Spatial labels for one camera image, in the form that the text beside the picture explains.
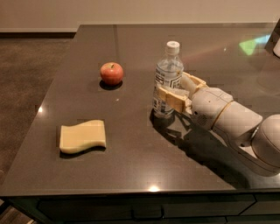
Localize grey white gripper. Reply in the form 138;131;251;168
156;72;233;130

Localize yellow sponge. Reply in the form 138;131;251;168
59;120;106;154

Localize clear blue plastic water bottle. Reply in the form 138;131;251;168
153;41;184;118

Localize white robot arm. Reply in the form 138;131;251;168
155;73;280;176

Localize dark cabinet drawers under table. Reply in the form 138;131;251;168
8;193;280;224

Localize red apple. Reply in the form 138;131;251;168
100;62;124;86

